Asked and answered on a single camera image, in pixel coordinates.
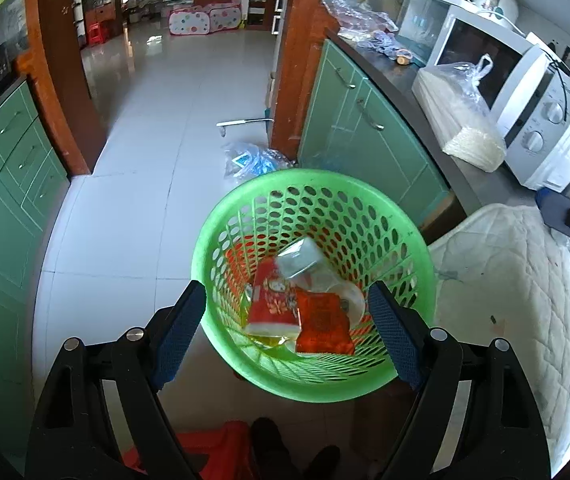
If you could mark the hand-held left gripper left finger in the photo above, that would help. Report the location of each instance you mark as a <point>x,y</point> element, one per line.
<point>180,335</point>

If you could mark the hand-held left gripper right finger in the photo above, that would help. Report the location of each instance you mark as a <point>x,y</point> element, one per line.
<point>397,335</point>

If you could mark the clear plastic cup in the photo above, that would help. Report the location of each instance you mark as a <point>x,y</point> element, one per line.
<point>350,300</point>

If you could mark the red snack packet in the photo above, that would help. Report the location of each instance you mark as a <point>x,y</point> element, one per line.
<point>322,322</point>

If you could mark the red paper cup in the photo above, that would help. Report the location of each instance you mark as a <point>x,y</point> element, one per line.
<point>272,300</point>

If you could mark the white paper cup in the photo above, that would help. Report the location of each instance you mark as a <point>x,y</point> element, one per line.
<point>300,257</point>

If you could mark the green plastic mesh basket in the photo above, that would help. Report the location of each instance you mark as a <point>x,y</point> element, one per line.
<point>345,200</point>

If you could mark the white quilted cloth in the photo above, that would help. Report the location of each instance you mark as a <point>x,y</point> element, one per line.
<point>505,310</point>

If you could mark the person's black shoe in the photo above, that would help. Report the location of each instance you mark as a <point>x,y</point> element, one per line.
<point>325,462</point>
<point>270,450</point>

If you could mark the clear bag of rice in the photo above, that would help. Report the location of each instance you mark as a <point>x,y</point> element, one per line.
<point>460,120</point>

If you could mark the clear blue plastic bag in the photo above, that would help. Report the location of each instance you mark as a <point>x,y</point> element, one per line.
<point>257,160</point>

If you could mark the green counter base cabinet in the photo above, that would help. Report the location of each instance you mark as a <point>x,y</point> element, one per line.
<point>355,125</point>

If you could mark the metal rod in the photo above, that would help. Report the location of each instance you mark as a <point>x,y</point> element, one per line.
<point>240,122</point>

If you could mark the green drawer cabinet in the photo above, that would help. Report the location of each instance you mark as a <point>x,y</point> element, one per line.
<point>0,200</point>

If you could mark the small brown round lid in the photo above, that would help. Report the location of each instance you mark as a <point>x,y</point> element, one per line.
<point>405,59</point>

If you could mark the blue and white plastic bag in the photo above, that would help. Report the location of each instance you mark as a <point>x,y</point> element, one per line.
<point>382,44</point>

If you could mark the pink clear plastic bag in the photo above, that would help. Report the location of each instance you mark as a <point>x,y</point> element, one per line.
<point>360,12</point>

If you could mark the small red plastic stool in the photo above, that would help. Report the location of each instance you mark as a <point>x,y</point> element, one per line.
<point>98,34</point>

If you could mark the pink polka dot play tent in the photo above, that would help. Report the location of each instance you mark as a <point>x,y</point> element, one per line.
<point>225,19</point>
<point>189,22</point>

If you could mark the brown wooden door frame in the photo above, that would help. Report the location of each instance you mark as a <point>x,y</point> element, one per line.
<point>65,85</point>

